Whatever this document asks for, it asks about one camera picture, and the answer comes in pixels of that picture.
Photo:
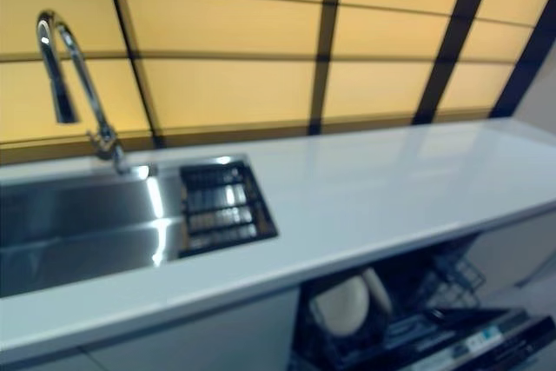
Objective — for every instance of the large beige plate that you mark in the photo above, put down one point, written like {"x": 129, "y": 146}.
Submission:
{"x": 343, "y": 308}

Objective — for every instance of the small beige plate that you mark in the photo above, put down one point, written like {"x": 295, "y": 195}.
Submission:
{"x": 380, "y": 290}

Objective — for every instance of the black dish drying rack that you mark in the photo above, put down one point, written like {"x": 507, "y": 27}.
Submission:
{"x": 226, "y": 210}

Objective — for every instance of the white cabinet door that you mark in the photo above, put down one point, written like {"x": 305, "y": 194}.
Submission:
{"x": 195, "y": 336}
{"x": 43, "y": 362}

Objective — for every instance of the stainless steel sink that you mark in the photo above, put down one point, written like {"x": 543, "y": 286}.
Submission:
{"x": 78, "y": 223}

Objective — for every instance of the chrome kitchen faucet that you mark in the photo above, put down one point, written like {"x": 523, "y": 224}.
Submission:
{"x": 63, "y": 93}

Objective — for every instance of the white end cabinet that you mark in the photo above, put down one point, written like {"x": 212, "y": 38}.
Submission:
{"x": 517, "y": 245}

